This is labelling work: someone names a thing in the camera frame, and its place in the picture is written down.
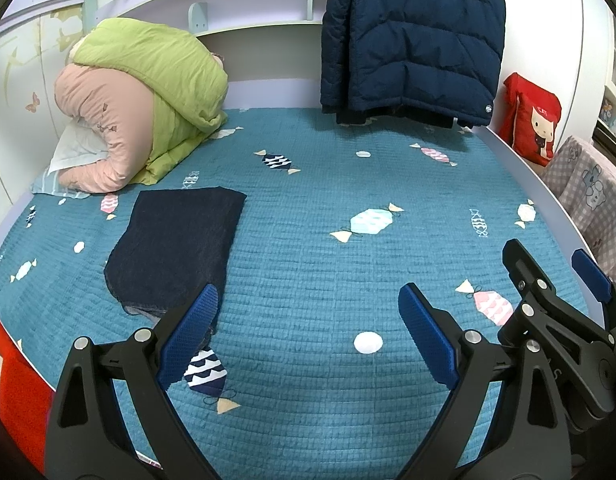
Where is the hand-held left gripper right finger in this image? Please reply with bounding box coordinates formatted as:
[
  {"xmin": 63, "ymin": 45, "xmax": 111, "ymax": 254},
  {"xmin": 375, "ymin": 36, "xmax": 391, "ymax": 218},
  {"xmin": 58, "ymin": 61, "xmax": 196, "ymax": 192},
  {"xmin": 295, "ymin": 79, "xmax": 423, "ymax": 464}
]
[{"xmin": 395, "ymin": 282, "xmax": 572, "ymax": 480}]

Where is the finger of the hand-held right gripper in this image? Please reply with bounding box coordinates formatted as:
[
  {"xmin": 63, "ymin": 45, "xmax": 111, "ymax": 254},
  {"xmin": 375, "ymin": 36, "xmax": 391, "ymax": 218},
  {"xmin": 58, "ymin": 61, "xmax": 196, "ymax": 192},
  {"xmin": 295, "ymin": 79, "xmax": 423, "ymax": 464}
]
[
  {"xmin": 496, "ymin": 239, "xmax": 616, "ymax": 418},
  {"xmin": 570, "ymin": 249, "xmax": 616, "ymax": 333}
]

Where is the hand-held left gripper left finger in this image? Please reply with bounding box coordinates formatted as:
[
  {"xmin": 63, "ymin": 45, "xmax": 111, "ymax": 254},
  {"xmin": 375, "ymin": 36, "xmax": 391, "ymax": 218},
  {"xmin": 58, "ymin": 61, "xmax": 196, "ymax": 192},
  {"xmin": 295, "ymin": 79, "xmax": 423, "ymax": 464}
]
[{"xmin": 44, "ymin": 284, "xmax": 221, "ymax": 480}]

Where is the dark denim jacket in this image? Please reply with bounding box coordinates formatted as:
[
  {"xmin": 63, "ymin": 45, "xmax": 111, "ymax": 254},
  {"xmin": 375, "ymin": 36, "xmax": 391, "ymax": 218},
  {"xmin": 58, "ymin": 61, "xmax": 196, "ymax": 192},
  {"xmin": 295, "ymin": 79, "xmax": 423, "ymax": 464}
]
[{"xmin": 104, "ymin": 186, "xmax": 247, "ymax": 333}]

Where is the checked bear-print blanket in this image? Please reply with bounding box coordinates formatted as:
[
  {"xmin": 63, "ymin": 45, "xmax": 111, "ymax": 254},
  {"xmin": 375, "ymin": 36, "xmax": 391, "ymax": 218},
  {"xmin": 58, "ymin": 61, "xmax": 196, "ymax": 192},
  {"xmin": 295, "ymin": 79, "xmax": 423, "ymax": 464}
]
[{"xmin": 540, "ymin": 135, "xmax": 616, "ymax": 291}]

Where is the teal candy-print bedspread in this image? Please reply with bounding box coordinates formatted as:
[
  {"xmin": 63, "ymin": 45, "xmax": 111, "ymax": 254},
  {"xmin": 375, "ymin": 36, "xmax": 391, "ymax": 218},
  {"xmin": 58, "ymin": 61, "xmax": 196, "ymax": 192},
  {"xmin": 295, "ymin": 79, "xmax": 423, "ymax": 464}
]
[{"xmin": 0, "ymin": 107, "xmax": 611, "ymax": 480}]

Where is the red cat cushion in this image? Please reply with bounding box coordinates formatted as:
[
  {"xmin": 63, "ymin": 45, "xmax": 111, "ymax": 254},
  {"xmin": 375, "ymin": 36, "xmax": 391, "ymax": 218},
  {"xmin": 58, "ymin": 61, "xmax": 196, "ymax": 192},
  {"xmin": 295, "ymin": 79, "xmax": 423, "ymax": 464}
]
[{"xmin": 498, "ymin": 72, "xmax": 562, "ymax": 167}]

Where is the red cloth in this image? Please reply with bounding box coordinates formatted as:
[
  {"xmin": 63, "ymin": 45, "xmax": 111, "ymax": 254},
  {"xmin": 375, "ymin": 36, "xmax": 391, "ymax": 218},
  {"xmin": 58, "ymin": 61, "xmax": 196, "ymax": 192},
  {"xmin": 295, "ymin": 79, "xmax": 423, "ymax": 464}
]
[{"xmin": 0, "ymin": 315, "xmax": 56, "ymax": 471}]

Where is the white cabinet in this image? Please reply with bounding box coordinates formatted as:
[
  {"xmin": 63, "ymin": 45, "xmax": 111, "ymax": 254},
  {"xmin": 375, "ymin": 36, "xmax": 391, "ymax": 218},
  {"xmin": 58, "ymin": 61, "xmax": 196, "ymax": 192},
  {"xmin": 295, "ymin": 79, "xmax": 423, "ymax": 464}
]
[{"xmin": 580, "ymin": 0, "xmax": 616, "ymax": 146}]

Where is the white pillow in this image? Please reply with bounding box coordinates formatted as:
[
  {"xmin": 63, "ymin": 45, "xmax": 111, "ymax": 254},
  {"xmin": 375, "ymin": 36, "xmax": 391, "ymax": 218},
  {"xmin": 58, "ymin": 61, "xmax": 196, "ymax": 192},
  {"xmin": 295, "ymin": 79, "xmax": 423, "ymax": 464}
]
[{"xmin": 32, "ymin": 120, "xmax": 111, "ymax": 198}]

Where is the navy puffer jacket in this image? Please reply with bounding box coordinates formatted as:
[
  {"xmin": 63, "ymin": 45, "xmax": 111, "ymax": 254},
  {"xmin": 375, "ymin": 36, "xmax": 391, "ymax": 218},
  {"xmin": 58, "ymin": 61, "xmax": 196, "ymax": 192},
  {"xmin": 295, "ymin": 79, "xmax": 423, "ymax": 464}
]
[{"xmin": 320, "ymin": 0, "xmax": 506, "ymax": 128}]

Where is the green and pink quilt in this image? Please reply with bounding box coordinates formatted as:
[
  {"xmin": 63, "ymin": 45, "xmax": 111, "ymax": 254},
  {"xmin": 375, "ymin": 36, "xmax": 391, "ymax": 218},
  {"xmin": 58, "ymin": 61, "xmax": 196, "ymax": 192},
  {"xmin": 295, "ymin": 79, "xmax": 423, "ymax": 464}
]
[{"xmin": 54, "ymin": 16, "xmax": 229, "ymax": 196}]

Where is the grey bookend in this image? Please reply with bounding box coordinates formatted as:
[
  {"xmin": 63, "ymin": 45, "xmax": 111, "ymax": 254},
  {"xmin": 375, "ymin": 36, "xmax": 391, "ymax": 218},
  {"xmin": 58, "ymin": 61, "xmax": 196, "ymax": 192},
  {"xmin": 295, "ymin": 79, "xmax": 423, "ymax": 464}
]
[{"xmin": 188, "ymin": 2, "xmax": 209, "ymax": 36}]

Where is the white headboard shelf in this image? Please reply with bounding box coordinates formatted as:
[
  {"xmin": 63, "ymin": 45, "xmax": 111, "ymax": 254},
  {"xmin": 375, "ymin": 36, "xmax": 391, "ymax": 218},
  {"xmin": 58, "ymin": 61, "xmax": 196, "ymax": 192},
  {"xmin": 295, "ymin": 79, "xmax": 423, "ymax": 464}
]
[{"xmin": 0, "ymin": 0, "xmax": 339, "ymax": 111}]

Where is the white bed frame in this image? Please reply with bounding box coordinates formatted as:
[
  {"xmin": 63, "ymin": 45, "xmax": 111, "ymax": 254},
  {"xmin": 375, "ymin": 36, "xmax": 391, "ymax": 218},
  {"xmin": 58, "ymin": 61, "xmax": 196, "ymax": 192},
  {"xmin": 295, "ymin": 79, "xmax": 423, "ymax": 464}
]
[{"xmin": 480, "ymin": 125, "xmax": 613, "ymax": 291}]

